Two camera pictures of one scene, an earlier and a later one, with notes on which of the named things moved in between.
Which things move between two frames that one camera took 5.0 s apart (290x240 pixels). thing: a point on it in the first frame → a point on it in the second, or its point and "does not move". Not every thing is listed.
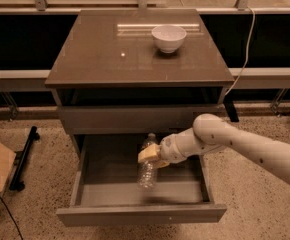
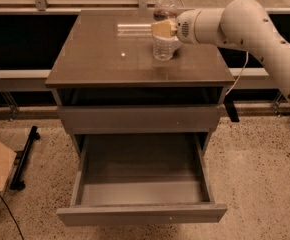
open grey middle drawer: [105, 187] does not move
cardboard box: [2, 160] does not move
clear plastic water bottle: [146, 172] → [165, 9]
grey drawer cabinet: [111, 87] does not move
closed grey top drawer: [113, 118] does not move
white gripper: [169, 149] → [184, 27]
